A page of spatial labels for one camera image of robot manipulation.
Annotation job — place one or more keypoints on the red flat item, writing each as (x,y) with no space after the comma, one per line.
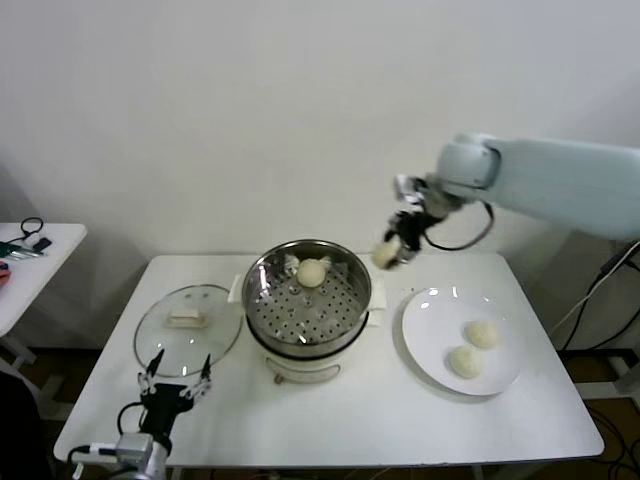
(4,277)

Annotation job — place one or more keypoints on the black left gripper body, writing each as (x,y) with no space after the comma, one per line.
(165,400)

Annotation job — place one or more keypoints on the round glass lid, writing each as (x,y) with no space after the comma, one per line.
(210,345)

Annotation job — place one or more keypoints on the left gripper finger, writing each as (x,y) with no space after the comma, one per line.
(202,387)
(147,382)

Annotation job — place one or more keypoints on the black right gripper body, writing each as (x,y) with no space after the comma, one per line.
(412,230)

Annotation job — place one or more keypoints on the black bulky object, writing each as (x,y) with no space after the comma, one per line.
(15,425)

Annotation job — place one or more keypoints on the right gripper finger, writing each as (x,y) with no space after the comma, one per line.
(407,256)
(391,235)

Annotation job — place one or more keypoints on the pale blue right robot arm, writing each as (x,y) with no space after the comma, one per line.
(550,175)

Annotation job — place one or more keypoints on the white folding side table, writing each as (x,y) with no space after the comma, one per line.
(60,260)

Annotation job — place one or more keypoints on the small black rectangular object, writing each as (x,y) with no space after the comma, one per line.
(44,244)

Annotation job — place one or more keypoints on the perforated steel steamer basket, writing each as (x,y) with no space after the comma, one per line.
(280,265)

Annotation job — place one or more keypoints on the black metal floor bar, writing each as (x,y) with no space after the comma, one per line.
(600,355)

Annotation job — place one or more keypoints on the silver metal tool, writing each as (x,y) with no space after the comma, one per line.
(25,254)

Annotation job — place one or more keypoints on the white steamed baozi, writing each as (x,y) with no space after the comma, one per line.
(384,255)
(482,333)
(465,361)
(311,272)

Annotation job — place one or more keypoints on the white round plate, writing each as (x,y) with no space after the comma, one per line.
(430,330)

